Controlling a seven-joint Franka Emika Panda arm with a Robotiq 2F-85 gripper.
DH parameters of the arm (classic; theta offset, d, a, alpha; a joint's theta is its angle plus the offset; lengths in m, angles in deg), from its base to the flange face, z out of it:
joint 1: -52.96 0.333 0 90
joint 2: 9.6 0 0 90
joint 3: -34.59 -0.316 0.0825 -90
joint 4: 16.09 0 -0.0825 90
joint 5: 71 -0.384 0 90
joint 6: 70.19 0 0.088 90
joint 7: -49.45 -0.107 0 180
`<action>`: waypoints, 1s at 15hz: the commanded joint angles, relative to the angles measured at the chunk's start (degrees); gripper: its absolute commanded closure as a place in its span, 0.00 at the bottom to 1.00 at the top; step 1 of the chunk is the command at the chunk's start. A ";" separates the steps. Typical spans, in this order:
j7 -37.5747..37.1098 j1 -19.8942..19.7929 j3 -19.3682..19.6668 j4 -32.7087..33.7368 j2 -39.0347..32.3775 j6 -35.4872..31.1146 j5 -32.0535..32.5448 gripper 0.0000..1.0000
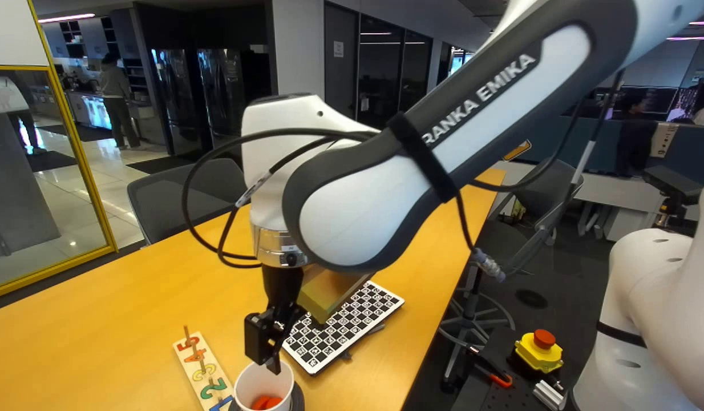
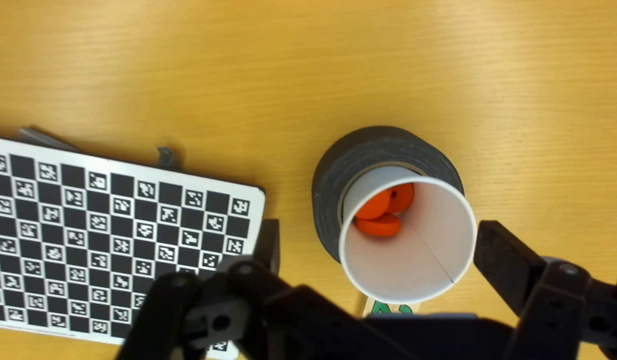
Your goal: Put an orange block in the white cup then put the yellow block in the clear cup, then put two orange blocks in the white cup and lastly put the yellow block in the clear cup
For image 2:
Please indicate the black and white calibration board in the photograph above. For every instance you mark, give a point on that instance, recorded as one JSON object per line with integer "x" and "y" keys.
{"x": 78, "y": 235}

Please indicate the orange round block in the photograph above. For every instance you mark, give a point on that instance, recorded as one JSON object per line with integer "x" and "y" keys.
{"x": 372, "y": 205}
{"x": 403, "y": 197}

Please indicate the white label with green print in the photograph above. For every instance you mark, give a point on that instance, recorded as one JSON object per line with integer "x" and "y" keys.
{"x": 388, "y": 307}

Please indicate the grey board clip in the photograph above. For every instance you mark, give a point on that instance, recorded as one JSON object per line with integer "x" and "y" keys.
{"x": 43, "y": 139}

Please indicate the white paper cup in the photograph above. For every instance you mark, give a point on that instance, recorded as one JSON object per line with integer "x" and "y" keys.
{"x": 413, "y": 255}

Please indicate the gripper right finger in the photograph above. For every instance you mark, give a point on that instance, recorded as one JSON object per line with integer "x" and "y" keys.
{"x": 548, "y": 295}

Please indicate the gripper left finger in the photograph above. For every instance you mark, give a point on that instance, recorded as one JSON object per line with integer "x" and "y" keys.
{"x": 248, "y": 305}

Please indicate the small dark board clip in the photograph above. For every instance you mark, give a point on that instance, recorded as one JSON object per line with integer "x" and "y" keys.
{"x": 166, "y": 157}

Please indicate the black tape roll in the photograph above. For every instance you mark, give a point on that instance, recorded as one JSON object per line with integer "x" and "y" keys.
{"x": 338, "y": 170}

